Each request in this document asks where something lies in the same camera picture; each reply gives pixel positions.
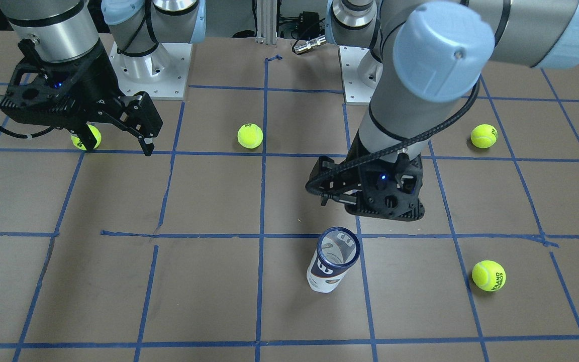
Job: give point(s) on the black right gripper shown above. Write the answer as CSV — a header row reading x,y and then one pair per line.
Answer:
x,y
94,74

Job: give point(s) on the tennis ball can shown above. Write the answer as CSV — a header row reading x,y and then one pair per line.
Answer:
x,y
337,250

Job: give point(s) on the brown paper table mat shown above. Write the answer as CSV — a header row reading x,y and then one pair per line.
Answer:
x,y
200,252

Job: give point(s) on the tennis ball front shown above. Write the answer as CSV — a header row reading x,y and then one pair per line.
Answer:
x,y
484,136
488,275

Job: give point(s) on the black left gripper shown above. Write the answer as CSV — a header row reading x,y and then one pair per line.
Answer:
x,y
351,177

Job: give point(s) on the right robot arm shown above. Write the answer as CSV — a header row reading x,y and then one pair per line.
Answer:
x,y
65,30

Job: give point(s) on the tennis ball middle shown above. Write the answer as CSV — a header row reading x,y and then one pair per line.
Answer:
x,y
250,136

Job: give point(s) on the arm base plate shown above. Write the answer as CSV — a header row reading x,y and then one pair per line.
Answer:
x,y
163,74
360,74

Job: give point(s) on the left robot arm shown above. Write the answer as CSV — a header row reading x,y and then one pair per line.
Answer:
x,y
432,54

